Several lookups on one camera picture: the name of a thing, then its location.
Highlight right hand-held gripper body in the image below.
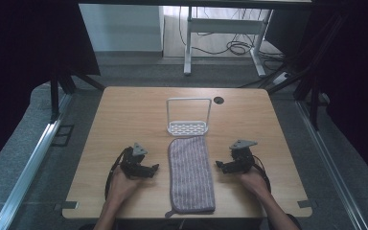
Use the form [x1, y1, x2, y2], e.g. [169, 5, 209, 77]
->
[228, 139, 259, 175]

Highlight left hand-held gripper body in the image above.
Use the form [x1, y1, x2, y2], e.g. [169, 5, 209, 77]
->
[119, 142, 151, 180]

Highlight person's left hand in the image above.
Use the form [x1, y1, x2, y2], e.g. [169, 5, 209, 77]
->
[107, 166, 143, 205]

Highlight person's right hand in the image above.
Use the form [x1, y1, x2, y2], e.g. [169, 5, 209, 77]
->
[238, 166, 270, 199]

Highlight purple striped towel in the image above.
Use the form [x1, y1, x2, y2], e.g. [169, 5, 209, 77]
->
[164, 134, 217, 219]

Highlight white plastic rack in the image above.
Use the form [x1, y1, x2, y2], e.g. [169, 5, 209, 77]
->
[165, 97, 213, 137]

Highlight white power strip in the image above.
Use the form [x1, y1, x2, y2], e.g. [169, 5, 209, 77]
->
[271, 71, 292, 86]

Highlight black metal stand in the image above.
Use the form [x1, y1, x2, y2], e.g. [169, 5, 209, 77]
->
[48, 65, 106, 123]
[258, 12, 349, 131]

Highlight white cabinet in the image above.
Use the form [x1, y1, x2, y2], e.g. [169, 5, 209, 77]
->
[79, 3, 166, 53]

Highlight dark curtain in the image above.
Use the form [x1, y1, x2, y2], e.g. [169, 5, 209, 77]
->
[0, 0, 102, 176]
[264, 0, 368, 191]

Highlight aluminium rail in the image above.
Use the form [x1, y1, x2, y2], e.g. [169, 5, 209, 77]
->
[0, 93, 74, 230]
[295, 99, 368, 230]

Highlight black floor cables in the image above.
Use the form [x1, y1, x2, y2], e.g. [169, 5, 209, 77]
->
[177, 6, 287, 65]

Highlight white desk frame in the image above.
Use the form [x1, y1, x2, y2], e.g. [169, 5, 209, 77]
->
[183, 5, 273, 78]

